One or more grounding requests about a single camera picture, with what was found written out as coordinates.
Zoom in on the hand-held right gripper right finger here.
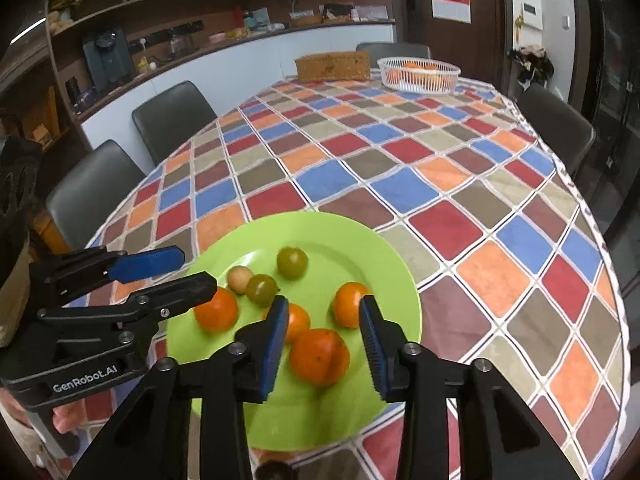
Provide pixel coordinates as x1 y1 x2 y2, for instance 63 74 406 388
359 295 573 480

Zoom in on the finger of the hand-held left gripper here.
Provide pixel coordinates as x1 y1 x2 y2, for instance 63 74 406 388
36 271 219 325
29 245 186 307

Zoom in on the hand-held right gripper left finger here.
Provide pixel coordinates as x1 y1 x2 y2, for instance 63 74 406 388
67 296 291 480

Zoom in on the small mandarin orange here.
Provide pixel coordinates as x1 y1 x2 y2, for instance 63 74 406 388
262 303 312 345
332 282 372 330

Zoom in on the medium orange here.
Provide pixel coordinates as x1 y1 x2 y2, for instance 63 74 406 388
194 287 240 333

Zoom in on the large orange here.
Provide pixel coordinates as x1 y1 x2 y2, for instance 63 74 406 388
290 328 351 387

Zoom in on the green tomato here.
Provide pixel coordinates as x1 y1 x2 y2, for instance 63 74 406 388
246 273 279 307
276 245 309 280

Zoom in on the tan round longan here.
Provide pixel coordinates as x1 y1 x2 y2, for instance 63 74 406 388
228 266 254 295

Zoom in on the green plate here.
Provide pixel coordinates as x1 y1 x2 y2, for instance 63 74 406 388
165 211 424 452

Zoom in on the dark plum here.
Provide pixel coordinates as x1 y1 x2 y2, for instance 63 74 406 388
255 460 296 480

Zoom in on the person's left hand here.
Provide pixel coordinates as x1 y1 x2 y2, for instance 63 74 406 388
50 402 92 435

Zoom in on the dark grey chair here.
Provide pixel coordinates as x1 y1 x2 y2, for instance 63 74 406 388
45 140 147 252
515 82 597 176
356 42 432 61
131 80 218 167

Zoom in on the black water dispenser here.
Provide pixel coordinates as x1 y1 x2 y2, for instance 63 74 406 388
81 27 137 93

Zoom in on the white counter cabinet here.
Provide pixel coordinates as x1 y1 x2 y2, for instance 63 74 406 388
80 21 398 151

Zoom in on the woven wooden box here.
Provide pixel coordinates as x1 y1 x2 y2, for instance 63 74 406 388
294 50 371 82

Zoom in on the white plastic basket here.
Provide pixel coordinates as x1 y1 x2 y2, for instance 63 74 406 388
376 56 461 94

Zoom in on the dark bag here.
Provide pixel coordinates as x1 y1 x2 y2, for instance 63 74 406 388
512 45 556 86

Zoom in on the brown door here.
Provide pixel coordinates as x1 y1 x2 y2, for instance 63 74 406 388
395 0 513 91

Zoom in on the black framed glass door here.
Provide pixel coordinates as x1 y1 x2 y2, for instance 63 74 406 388
567 0 640 241

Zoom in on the white intercom panel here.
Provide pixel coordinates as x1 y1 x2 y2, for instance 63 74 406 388
520 3 543 31

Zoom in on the wooden wall shelf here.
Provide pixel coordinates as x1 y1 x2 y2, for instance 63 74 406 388
44 0 396 121

